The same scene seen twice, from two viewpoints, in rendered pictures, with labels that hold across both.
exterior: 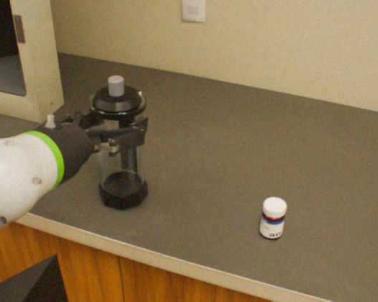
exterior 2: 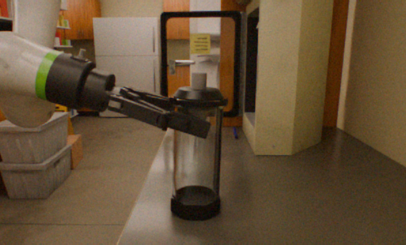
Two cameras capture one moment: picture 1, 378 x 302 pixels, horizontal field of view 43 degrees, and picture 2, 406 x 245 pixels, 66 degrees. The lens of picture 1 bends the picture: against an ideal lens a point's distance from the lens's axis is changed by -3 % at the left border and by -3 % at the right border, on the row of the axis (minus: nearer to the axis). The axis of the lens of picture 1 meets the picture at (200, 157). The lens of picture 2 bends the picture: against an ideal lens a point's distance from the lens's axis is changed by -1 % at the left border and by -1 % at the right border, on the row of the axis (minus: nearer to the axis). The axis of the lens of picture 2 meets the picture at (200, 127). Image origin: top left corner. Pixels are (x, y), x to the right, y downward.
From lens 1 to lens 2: 0.82 m
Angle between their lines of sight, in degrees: 67
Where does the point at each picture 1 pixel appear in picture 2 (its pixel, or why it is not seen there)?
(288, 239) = not seen: outside the picture
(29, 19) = (266, 62)
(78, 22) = (376, 113)
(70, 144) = (69, 70)
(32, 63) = (260, 99)
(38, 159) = (18, 53)
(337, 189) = not seen: outside the picture
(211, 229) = not seen: outside the picture
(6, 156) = not seen: outside the picture
